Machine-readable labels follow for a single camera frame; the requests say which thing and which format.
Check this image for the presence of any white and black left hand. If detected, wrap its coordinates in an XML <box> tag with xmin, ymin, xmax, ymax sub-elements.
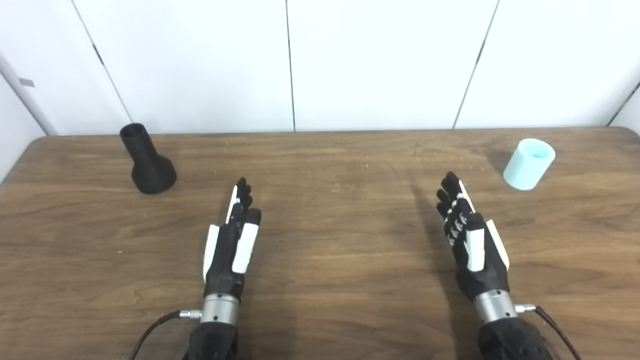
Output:
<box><xmin>202</xmin><ymin>177</ymin><xmax>262</xmax><ymax>302</ymax></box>

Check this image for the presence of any white and black right hand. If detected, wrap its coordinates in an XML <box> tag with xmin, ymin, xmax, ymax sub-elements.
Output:
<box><xmin>436</xmin><ymin>171</ymin><xmax>511</xmax><ymax>303</ymax></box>

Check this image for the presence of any light-blue hose piece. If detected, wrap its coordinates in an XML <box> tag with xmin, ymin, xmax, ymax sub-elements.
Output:
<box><xmin>502</xmin><ymin>138</ymin><xmax>557</xmax><ymax>191</ymax></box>

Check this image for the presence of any black nozzle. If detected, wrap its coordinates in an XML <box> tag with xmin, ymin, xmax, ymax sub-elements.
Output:
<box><xmin>119</xmin><ymin>122</ymin><xmax>178</xmax><ymax>195</ymax></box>

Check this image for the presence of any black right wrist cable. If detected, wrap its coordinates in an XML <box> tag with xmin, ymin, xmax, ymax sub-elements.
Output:
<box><xmin>515</xmin><ymin>303</ymin><xmax>584</xmax><ymax>360</ymax></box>

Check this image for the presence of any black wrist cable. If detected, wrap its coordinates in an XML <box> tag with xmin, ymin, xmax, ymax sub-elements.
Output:
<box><xmin>515</xmin><ymin>303</ymin><xmax>584</xmax><ymax>360</ymax></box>
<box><xmin>129</xmin><ymin>309</ymin><xmax>203</xmax><ymax>360</ymax></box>

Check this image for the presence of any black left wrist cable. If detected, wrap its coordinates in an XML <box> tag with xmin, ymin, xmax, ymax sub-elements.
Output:
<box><xmin>129</xmin><ymin>309</ymin><xmax>203</xmax><ymax>360</ymax></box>

